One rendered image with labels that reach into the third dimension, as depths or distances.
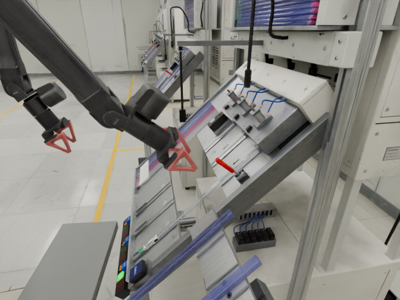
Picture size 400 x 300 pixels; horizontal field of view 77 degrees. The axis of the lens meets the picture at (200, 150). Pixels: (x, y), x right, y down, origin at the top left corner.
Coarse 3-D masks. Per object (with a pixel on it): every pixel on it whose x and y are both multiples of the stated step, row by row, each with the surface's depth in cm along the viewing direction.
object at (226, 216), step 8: (224, 216) 49; (232, 216) 49; (216, 224) 49; (208, 232) 49; (200, 240) 49; (192, 248) 50; (176, 256) 51; (184, 256) 50; (168, 264) 51; (176, 264) 50; (160, 272) 51; (168, 272) 51; (152, 280) 51; (160, 280) 51; (144, 288) 51; (136, 296) 51
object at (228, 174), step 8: (256, 152) 71; (240, 160) 73; (248, 160) 72; (224, 176) 73; (216, 184) 74; (208, 192) 74; (200, 200) 75; (192, 208) 75; (184, 216) 76; (168, 224) 78; (160, 232) 78
